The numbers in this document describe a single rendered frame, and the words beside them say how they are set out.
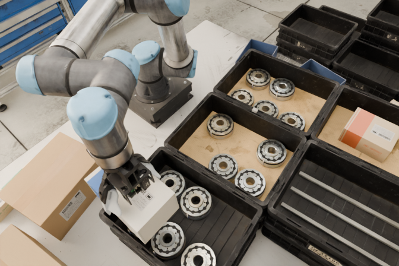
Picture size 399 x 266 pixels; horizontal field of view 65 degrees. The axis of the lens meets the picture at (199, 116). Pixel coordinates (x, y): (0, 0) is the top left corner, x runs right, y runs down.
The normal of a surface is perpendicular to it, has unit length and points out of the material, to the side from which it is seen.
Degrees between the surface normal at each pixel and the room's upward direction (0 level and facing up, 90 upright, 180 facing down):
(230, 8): 0
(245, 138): 0
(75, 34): 28
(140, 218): 0
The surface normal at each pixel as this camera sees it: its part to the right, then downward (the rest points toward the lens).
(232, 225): -0.06, -0.61
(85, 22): 0.41, -0.60
